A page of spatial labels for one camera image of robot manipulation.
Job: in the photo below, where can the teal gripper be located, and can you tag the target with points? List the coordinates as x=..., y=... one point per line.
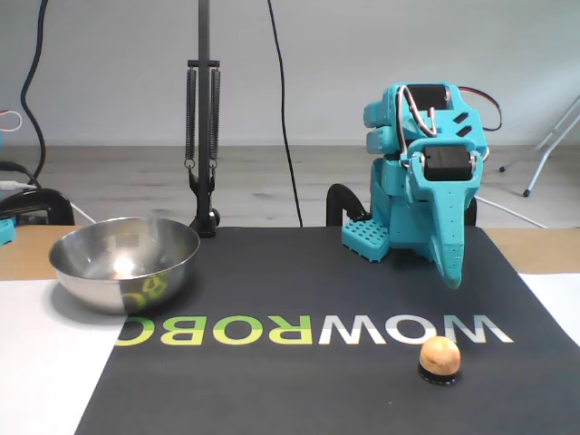
x=446, y=164

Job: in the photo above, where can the white plug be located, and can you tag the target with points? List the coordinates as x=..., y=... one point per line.
x=13, y=184

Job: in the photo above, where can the orange ball with black base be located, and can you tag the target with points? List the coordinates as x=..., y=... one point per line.
x=439, y=355

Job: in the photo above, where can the white folding stand legs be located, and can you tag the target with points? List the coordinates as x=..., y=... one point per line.
x=541, y=163

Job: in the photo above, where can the black mat with WOWROBO print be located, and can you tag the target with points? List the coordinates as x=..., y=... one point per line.
x=272, y=385

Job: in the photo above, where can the large black table clamp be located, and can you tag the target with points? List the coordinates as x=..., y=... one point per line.
x=59, y=204

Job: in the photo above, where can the teal printed robot part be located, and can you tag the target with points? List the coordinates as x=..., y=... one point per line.
x=5, y=231

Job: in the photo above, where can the metal bowl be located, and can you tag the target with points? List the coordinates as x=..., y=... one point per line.
x=90, y=290

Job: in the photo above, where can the white paper sheet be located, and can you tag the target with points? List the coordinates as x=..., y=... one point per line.
x=36, y=362
x=557, y=299

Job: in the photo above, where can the black stand pole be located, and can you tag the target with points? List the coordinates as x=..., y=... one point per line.
x=204, y=90

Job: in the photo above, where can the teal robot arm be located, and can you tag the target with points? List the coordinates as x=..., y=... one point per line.
x=385, y=204

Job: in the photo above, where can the black coil spring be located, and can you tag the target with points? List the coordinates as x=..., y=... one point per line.
x=190, y=118
x=215, y=118

